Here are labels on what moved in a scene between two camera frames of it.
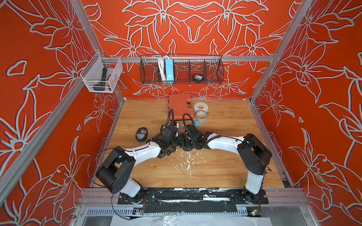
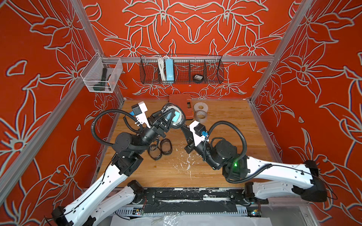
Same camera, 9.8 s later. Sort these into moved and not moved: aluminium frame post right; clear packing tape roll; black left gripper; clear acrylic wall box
Moved: black left gripper
Not moved: clear packing tape roll; clear acrylic wall box; aluminium frame post right
